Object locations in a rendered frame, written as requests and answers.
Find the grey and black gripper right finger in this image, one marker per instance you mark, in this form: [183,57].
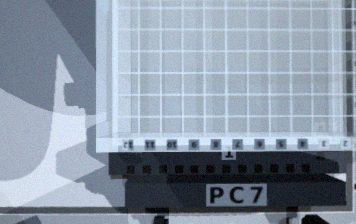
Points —
[313,219]

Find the white deep-well block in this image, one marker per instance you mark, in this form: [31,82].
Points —
[150,83]

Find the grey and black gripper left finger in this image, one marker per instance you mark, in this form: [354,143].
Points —
[160,220]

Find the grey flat base plate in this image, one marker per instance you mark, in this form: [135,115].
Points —
[289,218]

